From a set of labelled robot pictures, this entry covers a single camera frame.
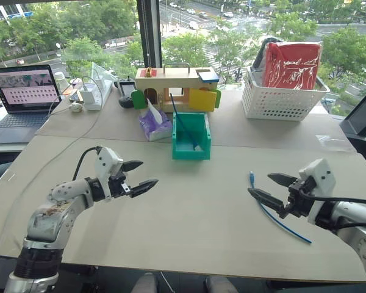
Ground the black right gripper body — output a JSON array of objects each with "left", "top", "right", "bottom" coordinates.
[{"left": 287, "top": 176, "right": 317, "bottom": 217}]

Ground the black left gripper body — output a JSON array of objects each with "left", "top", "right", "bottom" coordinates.
[{"left": 108, "top": 169, "right": 132, "bottom": 200}]

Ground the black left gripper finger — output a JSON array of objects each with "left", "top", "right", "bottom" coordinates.
[
  {"left": 129, "top": 179, "right": 159, "bottom": 199},
  {"left": 121, "top": 160, "right": 145, "bottom": 173}
]

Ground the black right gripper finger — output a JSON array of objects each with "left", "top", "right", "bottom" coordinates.
[
  {"left": 247, "top": 187, "right": 289, "bottom": 219},
  {"left": 267, "top": 172, "right": 298, "bottom": 187}
]

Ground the purple tissue pack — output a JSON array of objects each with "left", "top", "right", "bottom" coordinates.
[{"left": 137, "top": 98, "right": 174, "bottom": 143}]

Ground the green plastic bin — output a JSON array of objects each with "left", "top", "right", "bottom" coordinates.
[{"left": 171, "top": 111, "right": 212, "bottom": 161}]

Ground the clear plastic bag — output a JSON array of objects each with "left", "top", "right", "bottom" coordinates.
[{"left": 315, "top": 134, "right": 352, "bottom": 153}]

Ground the black handheld controller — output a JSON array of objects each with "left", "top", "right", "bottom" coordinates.
[{"left": 118, "top": 78, "right": 138, "bottom": 109}]

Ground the white perforated plastic basket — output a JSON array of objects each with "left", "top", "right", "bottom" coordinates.
[{"left": 241, "top": 67, "right": 331, "bottom": 122}]

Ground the white power strip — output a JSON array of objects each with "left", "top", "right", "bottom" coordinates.
[{"left": 79, "top": 81, "right": 113, "bottom": 112}]

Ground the wooden lock box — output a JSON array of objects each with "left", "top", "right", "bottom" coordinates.
[{"left": 131, "top": 62, "right": 222, "bottom": 113}]

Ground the clear plastic cover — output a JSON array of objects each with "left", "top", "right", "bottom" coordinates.
[{"left": 90, "top": 62, "right": 119, "bottom": 90}]

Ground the black monitor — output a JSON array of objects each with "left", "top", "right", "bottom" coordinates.
[{"left": 339, "top": 81, "right": 366, "bottom": 139}]

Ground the white paper cup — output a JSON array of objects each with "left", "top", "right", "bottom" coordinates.
[{"left": 53, "top": 71, "right": 71, "bottom": 93}]

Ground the red plastic bag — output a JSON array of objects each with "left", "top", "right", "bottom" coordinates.
[{"left": 260, "top": 42, "right": 322, "bottom": 92}]

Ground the dark grey bag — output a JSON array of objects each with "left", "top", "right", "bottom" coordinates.
[{"left": 251, "top": 37, "right": 282, "bottom": 71}]

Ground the open laptop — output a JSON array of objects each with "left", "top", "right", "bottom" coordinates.
[{"left": 0, "top": 63, "right": 63, "bottom": 145}]

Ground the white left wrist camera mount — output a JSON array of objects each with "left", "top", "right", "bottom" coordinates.
[{"left": 94, "top": 146, "right": 124, "bottom": 203}]

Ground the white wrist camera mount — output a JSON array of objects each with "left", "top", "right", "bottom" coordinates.
[
  {"left": 298, "top": 158, "right": 337, "bottom": 225},
  {"left": 94, "top": 146, "right": 124, "bottom": 203}
]

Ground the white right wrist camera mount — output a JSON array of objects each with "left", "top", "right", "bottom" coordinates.
[{"left": 298, "top": 158, "right": 337, "bottom": 225}]

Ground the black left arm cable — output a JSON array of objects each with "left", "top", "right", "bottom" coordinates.
[{"left": 72, "top": 146, "right": 103, "bottom": 181}]

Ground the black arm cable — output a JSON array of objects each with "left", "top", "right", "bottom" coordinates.
[
  {"left": 72, "top": 146, "right": 103, "bottom": 181},
  {"left": 304, "top": 194, "right": 366, "bottom": 230}
]

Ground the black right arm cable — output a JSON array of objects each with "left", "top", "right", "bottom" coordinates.
[{"left": 304, "top": 194, "right": 366, "bottom": 230}]

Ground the thin white cable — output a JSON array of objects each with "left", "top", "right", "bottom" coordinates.
[{"left": 0, "top": 75, "right": 104, "bottom": 293}]

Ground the black window frame post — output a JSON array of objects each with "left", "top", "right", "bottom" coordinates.
[{"left": 135, "top": 0, "right": 163, "bottom": 70}]

